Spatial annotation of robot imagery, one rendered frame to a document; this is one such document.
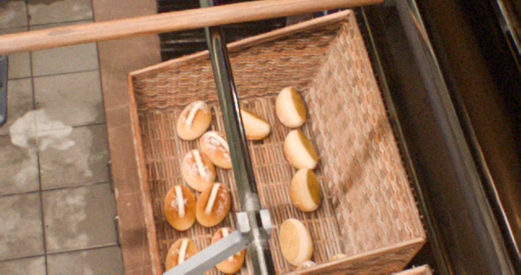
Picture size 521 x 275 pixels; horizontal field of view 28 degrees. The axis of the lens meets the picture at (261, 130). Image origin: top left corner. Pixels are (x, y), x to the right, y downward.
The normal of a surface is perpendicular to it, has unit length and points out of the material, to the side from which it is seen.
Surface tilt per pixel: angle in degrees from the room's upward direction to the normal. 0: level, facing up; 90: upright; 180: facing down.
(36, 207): 0
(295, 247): 50
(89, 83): 0
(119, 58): 0
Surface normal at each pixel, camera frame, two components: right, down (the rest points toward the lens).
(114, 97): 0.04, -0.58
